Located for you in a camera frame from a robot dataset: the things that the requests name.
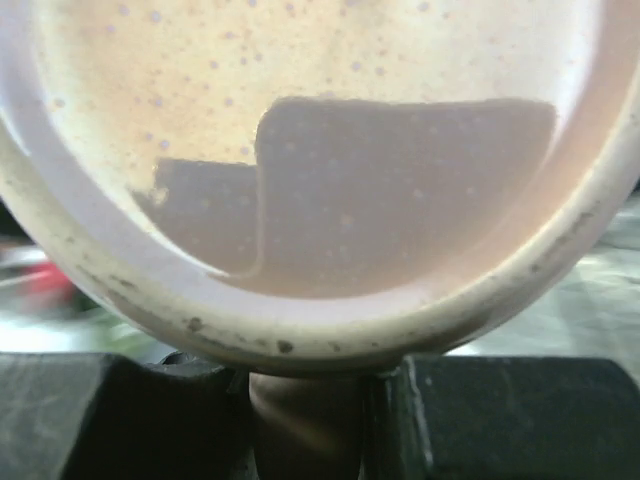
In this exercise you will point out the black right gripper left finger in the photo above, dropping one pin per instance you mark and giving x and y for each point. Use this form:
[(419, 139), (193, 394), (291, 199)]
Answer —
[(105, 416)]

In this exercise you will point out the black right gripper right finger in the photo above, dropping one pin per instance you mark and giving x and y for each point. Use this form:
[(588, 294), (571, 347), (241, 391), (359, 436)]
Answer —
[(463, 417)]

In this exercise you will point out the pink speckled mug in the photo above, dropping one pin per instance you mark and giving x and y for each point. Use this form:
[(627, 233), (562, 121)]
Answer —
[(308, 192)]

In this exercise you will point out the red mug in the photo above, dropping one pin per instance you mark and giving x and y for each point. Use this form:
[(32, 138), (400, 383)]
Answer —
[(45, 285)]

